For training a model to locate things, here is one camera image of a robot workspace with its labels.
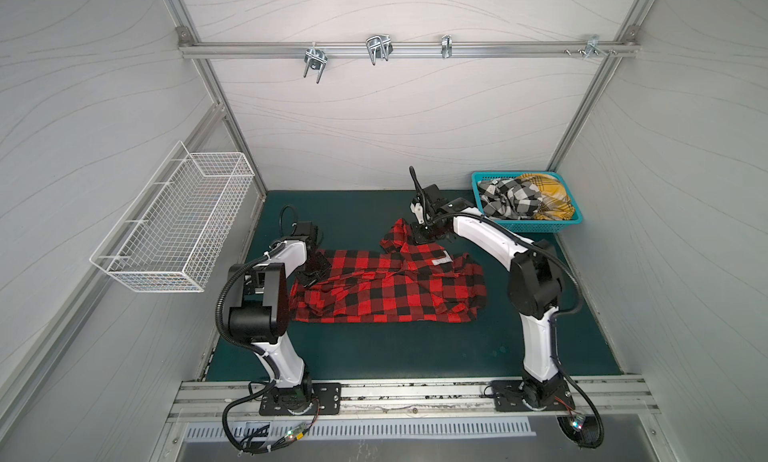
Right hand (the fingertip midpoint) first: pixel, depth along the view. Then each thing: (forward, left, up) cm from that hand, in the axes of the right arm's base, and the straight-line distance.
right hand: (419, 230), depth 94 cm
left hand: (-11, +30, -9) cm, 33 cm away
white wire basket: (-20, +59, +21) cm, 66 cm away
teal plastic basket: (+8, -39, -6) cm, 40 cm away
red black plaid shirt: (-14, +5, -9) cm, 17 cm away
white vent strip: (-53, +31, -11) cm, 63 cm away
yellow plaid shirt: (+16, -48, -2) cm, 51 cm away
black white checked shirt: (+19, -33, -4) cm, 38 cm away
